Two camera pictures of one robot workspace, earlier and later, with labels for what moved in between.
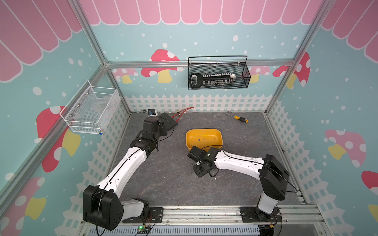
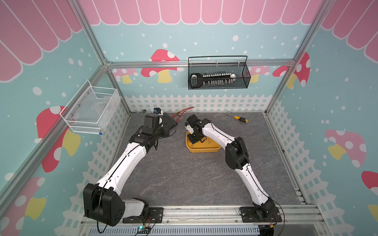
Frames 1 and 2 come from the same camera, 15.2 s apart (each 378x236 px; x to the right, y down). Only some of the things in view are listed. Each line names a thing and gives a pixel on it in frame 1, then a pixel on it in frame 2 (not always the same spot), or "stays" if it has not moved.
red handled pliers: x=184 y=110 stays
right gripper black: x=197 y=172 → x=192 y=140
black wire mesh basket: x=218 y=72 stays
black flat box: x=170 y=122 stays
